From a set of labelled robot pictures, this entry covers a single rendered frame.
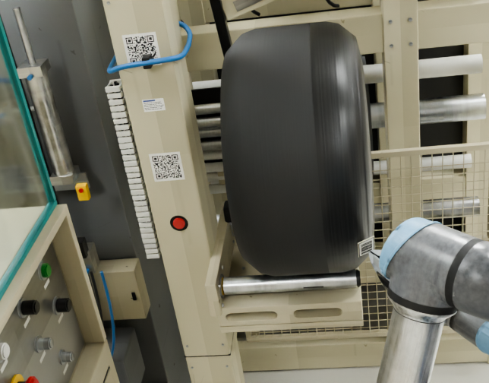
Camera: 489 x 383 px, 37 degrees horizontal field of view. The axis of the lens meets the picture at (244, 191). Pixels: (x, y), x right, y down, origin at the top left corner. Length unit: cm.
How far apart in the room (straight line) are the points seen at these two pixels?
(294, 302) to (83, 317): 51
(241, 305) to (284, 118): 55
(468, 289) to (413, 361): 18
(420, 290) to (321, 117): 46
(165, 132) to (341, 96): 44
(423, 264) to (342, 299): 66
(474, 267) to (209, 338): 105
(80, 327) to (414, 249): 87
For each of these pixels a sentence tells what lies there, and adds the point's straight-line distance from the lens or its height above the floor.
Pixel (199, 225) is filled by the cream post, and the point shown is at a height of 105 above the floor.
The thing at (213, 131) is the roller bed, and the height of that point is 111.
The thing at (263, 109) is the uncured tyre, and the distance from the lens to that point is 150.
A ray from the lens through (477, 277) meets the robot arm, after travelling 113.
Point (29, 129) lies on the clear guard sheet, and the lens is 150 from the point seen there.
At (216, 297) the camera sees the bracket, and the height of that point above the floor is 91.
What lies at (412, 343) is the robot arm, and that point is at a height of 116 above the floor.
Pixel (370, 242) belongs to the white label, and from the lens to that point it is 160.
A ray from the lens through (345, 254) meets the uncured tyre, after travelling 161.
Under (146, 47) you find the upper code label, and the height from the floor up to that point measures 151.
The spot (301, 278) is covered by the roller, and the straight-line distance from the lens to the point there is 179.
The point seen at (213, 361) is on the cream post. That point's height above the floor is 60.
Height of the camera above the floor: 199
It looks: 29 degrees down
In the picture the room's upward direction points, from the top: 9 degrees counter-clockwise
